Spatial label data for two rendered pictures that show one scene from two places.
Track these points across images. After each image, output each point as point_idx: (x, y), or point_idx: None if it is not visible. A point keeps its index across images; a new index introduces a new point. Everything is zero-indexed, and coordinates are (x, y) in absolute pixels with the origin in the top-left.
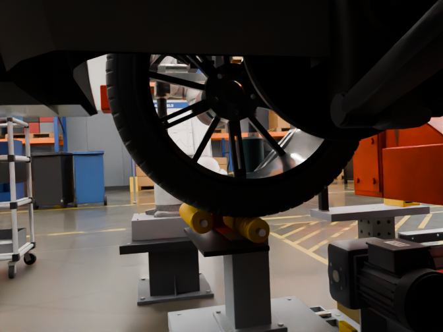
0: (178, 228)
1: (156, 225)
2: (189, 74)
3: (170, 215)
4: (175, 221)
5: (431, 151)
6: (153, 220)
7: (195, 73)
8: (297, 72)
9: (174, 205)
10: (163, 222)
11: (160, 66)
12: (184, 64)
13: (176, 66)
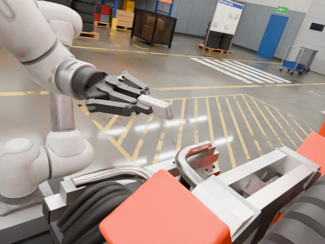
0: (36, 227)
1: (5, 234)
2: (127, 186)
3: (22, 207)
4: (31, 222)
5: None
6: (2, 230)
7: (137, 181)
8: None
9: (27, 196)
10: (15, 228)
11: (75, 191)
12: (122, 168)
13: (107, 179)
